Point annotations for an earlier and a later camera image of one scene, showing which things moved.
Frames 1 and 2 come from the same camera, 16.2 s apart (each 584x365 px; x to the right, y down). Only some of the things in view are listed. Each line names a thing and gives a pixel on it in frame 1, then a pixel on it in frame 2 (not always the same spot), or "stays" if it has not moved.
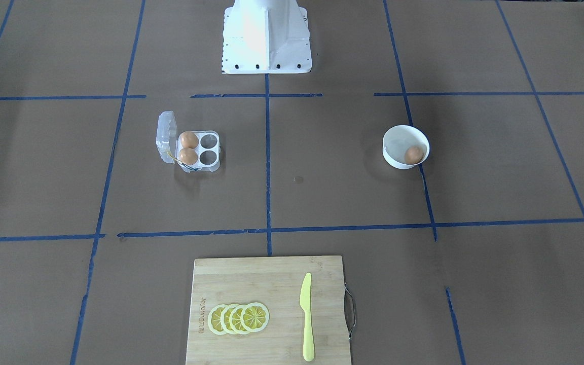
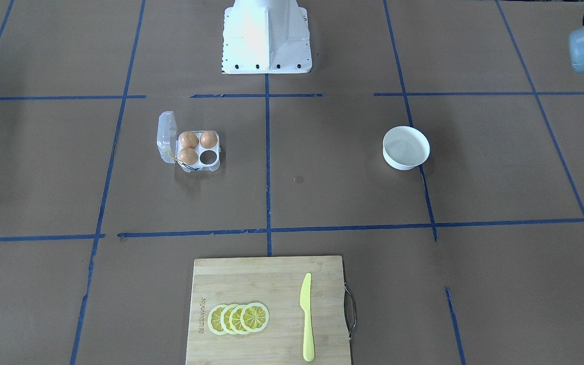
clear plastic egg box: x=192 y=150 stays
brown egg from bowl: x=413 y=155 → x=208 y=139
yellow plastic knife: x=305 y=302 stays
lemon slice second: x=225 y=318 stays
